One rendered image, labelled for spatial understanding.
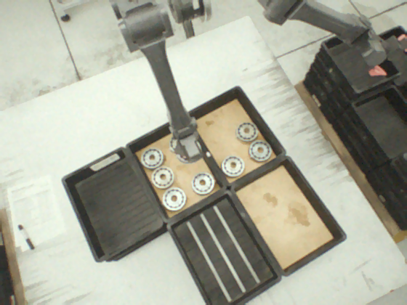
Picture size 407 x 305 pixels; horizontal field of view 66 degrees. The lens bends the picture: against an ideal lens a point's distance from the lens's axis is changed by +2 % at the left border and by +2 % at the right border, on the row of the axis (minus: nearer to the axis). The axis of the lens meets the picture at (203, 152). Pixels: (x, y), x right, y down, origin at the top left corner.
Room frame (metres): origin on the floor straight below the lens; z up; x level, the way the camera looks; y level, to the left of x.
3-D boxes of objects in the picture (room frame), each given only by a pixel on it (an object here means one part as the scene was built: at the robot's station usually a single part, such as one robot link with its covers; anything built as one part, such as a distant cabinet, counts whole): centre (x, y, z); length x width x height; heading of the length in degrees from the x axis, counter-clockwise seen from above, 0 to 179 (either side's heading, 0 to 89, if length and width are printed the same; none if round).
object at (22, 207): (0.31, 0.85, 0.70); 0.33 x 0.23 x 0.01; 18
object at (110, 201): (0.27, 0.40, 0.87); 0.40 x 0.30 x 0.11; 24
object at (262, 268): (0.02, -0.03, 0.87); 0.40 x 0.30 x 0.11; 24
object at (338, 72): (1.04, -0.99, 0.37); 0.40 x 0.30 x 0.45; 18
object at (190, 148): (0.37, 0.04, 1.24); 0.11 x 0.09 x 0.12; 18
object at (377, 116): (0.66, -1.12, 0.31); 0.40 x 0.30 x 0.34; 18
